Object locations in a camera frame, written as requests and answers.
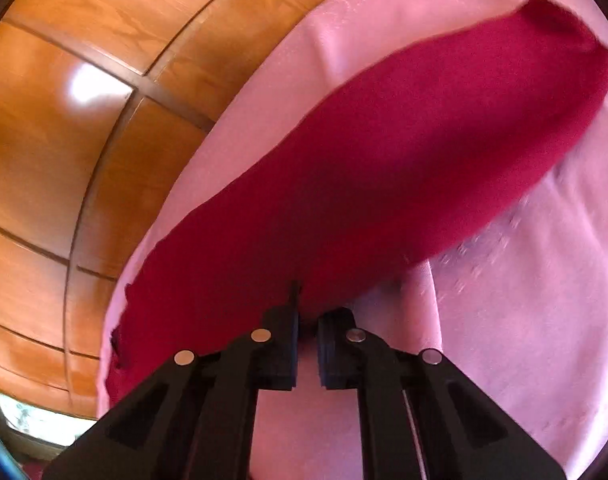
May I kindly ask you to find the window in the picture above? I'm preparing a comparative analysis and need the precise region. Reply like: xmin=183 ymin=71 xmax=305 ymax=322
xmin=0 ymin=392 xmax=98 ymax=450

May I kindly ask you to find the red cloth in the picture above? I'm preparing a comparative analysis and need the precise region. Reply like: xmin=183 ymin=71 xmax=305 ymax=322
xmin=104 ymin=0 xmax=608 ymax=408

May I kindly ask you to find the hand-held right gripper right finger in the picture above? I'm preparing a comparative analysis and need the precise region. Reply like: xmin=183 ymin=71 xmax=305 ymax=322
xmin=316 ymin=307 xmax=568 ymax=480

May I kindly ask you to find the wooden wardrobe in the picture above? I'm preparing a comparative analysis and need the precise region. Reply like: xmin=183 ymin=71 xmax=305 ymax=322
xmin=0 ymin=0 xmax=375 ymax=418

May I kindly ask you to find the pink blanket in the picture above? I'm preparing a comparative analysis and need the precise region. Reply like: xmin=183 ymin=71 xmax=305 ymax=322
xmin=96 ymin=0 xmax=608 ymax=480

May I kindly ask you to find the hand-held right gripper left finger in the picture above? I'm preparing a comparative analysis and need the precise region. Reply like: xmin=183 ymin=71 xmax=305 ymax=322
xmin=41 ymin=281 xmax=303 ymax=480

